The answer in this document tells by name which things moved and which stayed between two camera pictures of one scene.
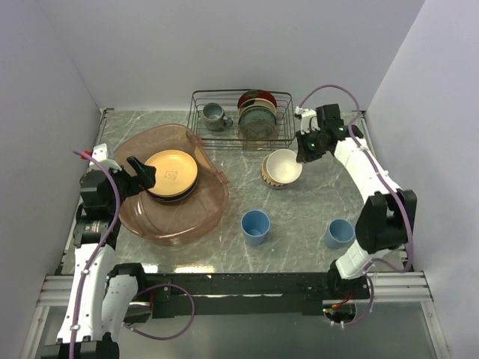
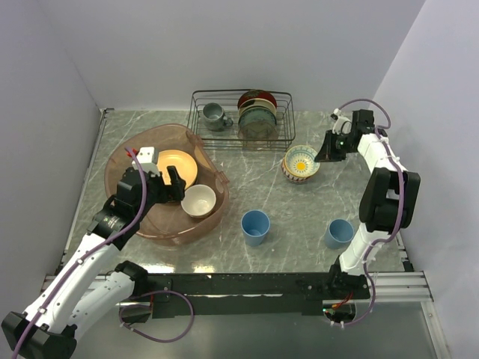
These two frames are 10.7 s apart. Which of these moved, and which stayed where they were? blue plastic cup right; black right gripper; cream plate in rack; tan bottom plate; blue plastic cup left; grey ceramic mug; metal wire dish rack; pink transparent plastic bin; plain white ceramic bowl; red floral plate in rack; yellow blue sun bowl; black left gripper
Moved: plain white ceramic bowl; yellow blue sun bowl; black right gripper; black left gripper; tan bottom plate
Stayed: metal wire dish rack; blue plastic cup left; pink transparent plastic bin; cream plate in rack; red floral plate in rack; grey ceramic mug; blue plastic cup right
